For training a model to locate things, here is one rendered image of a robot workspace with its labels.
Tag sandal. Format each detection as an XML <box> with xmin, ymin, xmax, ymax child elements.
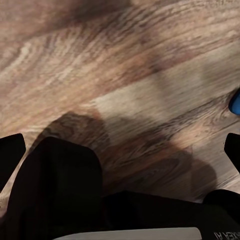
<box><xmin>229</xmin><ymin>90</ymin><xmax>240</xmax><ymax>116</ymax></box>

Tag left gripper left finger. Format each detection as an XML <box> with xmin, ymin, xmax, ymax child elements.
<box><xmin>0</xmin><ymin>133</ymin><xmax>26</xmax><ymax>192</ymax></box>

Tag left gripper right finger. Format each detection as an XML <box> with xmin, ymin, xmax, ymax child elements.
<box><xmin>224</xmin><ymin>133</ymin><xmax>240</xmax><ymax>173</ymax></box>

